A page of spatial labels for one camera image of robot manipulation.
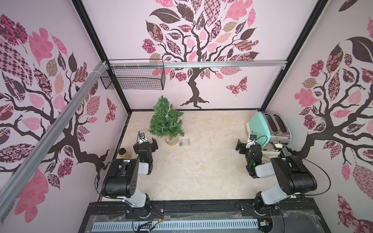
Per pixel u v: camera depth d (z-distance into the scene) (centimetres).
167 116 76
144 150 74
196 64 95
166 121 78
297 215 72
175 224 70
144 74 95
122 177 46
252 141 78
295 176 46
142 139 78
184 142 101
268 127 85
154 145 88
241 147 83
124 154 85
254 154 70
